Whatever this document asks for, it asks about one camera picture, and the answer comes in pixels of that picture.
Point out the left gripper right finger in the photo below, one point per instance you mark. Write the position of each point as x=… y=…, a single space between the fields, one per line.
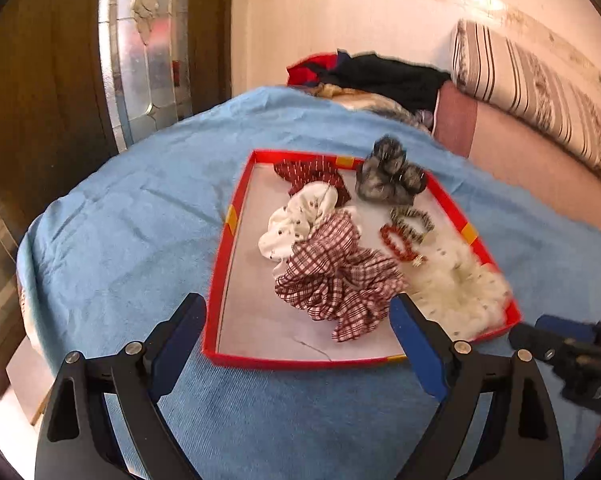
x=520 y=437

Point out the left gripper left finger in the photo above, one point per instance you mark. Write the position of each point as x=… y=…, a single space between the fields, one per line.
x=77 y=439

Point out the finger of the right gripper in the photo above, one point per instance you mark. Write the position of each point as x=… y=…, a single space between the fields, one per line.
x=586 y=333
x=547 y=347

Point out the cream sheer dotted scrunchie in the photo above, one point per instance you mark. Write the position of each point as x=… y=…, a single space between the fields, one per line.
x=466 y=297

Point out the red white plaid scrunchie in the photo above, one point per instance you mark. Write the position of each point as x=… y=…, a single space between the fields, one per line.
x=333 y=278

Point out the black sheer dotted scrunchie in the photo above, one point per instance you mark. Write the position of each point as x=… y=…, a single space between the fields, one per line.
x=387 y=177

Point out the red shallow tray box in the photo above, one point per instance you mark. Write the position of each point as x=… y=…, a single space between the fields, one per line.
x=248 y=326

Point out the white cherry print scrunchie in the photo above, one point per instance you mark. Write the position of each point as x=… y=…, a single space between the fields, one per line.
x=297 y=220

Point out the dark red polka-dot scrunchie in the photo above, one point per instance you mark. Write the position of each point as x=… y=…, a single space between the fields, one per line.
x=301 y=172

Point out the pink bolster cushion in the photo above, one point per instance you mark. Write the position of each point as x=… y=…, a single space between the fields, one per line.
x=517 y=154

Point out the striped floral pillow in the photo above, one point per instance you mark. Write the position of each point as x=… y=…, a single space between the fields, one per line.
x=496 y=70

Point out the black red clothes pile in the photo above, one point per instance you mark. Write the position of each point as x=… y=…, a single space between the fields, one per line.
x=388 y=87

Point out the wooden glass door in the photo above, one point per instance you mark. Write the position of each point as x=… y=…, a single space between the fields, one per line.
x=55 y=128

